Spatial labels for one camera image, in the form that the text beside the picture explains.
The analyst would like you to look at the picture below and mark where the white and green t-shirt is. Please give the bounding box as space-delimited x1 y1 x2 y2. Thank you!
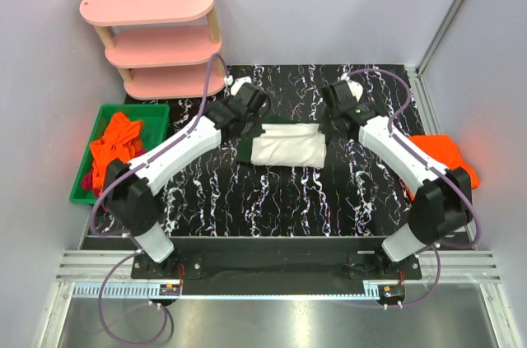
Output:
236 116 327 169

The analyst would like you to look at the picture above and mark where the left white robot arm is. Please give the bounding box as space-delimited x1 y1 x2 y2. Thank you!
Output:
96 77 271 263

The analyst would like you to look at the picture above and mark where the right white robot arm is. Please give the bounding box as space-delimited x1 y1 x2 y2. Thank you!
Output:
319 79 473 263

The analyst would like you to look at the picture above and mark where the green plastic bin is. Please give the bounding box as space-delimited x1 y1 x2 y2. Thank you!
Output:
70 104 170 205

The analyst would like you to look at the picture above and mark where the orange folded t-shirt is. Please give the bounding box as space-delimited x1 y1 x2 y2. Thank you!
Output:
408 135 480 189

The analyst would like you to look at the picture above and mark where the pink three-tier wooden shelf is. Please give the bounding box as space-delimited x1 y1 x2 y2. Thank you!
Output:
79 0 226 100

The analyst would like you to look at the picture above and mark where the orange t-shirt in bin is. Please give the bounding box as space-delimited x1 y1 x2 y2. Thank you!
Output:
90 112 146 197

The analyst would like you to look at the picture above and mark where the magenta t-shirt in bin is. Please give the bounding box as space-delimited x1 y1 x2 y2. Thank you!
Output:
74 147 146 197

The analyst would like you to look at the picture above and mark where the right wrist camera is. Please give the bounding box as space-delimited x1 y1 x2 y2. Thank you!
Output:
340 73 364 102

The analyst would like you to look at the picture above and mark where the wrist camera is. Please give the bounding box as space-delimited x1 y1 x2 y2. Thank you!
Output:
340 73 364 102
224 76 252 95

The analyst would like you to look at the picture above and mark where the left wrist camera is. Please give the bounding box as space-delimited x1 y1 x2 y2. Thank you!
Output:
224 76 252 95

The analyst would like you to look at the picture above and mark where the aluminium corner frame post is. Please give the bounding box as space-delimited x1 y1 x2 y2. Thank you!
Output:
414 0 493 76

